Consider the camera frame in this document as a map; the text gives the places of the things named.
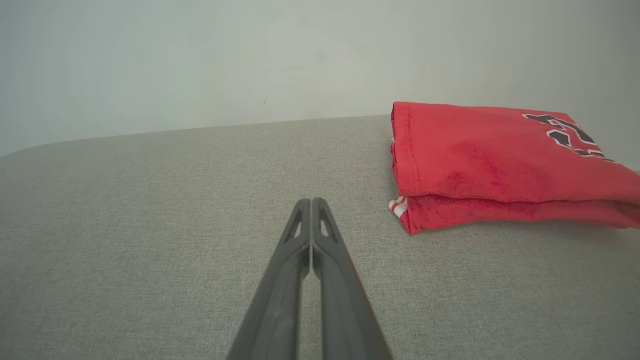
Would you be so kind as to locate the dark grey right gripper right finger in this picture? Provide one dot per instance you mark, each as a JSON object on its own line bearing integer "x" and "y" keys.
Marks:
{"x": 347, "y": 310}

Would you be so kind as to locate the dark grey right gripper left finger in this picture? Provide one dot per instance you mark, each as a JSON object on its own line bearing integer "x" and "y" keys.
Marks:
{"x": 277, "y": 310}

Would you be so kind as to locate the red jersey with black letters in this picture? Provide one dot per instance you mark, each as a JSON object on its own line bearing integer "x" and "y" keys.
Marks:
{"x": 490, "y": 155}

